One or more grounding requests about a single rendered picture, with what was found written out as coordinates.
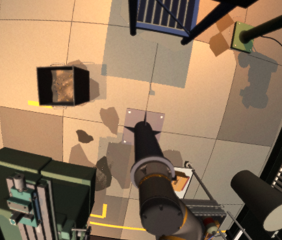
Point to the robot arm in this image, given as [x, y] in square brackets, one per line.
[161, 203]

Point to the green mill body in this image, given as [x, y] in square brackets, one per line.
[71, 191]

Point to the grey lever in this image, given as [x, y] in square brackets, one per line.
[79, 230]

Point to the grey mill table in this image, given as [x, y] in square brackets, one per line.
[44, 208]

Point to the teal vise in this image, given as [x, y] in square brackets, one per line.
[22, 208]

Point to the grey steel block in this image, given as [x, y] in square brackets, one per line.
[18, 205]

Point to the black bin with metal chips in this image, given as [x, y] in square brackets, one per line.
[81, 86]

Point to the blue slatted pallet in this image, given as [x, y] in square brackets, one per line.
[166, 11]

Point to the red and cream canister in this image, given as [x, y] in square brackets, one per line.
[211, 225]

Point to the dark cone lamp shade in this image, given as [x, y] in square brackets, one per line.
[261, 196]

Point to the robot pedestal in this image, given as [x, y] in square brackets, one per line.
[146, 141]

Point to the dark lamp post green base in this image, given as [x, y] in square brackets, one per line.
[261, 27]

